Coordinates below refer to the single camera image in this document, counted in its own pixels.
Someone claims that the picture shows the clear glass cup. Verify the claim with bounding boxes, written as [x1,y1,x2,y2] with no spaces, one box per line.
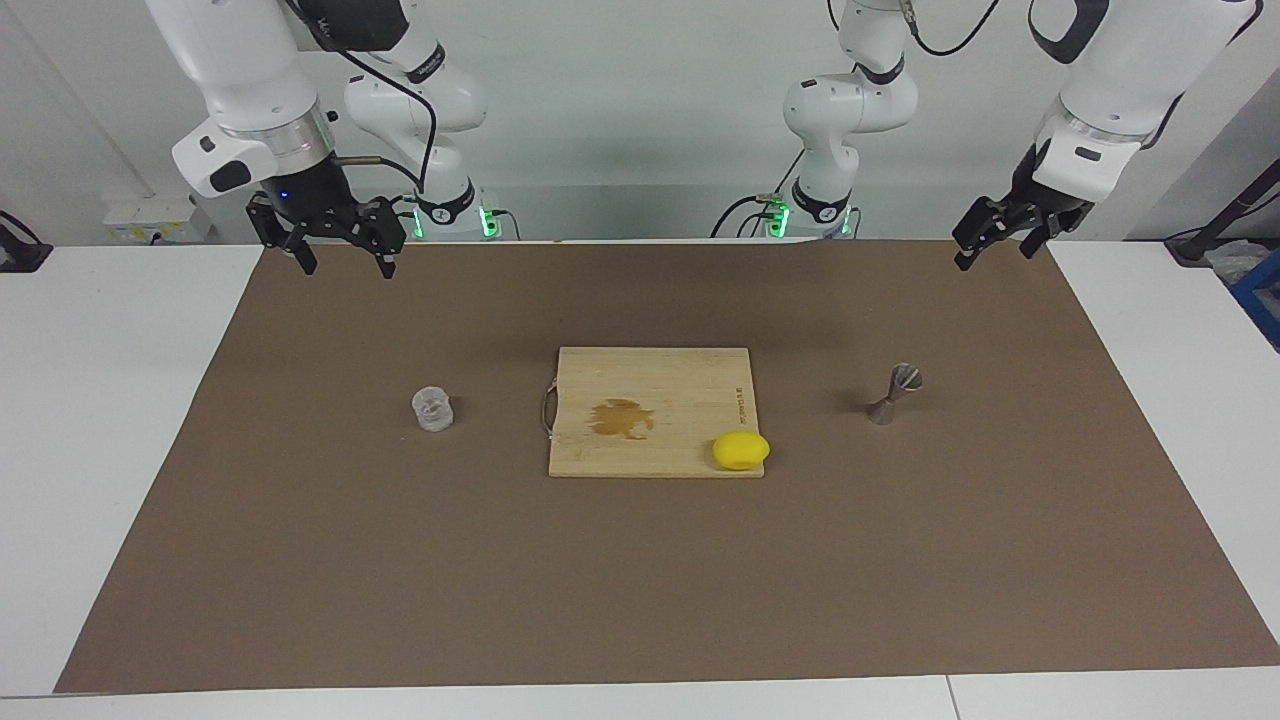
[412,387,456,433]

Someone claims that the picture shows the black clamp mount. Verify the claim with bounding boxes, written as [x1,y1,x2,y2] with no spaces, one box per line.
[0,212,53,273]

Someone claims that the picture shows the clear plastic bag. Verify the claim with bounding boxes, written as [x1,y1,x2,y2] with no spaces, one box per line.
[1205,240,1266,286]

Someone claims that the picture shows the yellow lemon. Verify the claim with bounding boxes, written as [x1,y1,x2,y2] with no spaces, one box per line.
[712,431,771,471]

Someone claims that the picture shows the brown table mat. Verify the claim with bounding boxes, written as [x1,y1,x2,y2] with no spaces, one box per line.
[55,240,1280,694]

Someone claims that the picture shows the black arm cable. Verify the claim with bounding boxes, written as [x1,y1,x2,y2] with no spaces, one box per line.
[826,0,1003,58]
[283,0,438,193]

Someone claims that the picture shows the black stand leg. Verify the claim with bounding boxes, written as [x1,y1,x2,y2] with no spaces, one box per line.
[1165,160,1280,266]

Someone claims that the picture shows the black base cables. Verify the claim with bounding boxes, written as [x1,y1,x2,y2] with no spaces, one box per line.
[710,150,806,238]

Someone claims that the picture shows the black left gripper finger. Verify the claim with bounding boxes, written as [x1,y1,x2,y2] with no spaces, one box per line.
[952,198,1031,271]
[1020,212,1086,259]

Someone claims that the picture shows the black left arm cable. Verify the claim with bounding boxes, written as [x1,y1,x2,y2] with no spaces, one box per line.
[826,0,1003,58]

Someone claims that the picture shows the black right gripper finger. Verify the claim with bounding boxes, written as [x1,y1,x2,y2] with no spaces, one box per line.
[352,197,406,279]
[247,195,319,277]

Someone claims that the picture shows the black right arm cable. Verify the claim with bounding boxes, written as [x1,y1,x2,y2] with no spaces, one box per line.
[283,0,438,193]

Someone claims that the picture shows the white wall socket box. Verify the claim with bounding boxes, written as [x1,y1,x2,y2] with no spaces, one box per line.
[103,195,213,244]

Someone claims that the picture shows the metal cocktail jigger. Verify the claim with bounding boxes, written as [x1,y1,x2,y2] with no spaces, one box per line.
[866,364,923,426]

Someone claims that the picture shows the bamboo cutting board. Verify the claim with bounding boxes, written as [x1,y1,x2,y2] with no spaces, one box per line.
[547,347,766,479]

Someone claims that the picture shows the blue box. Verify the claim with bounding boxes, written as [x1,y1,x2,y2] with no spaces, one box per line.
[1232,250,1280,351]

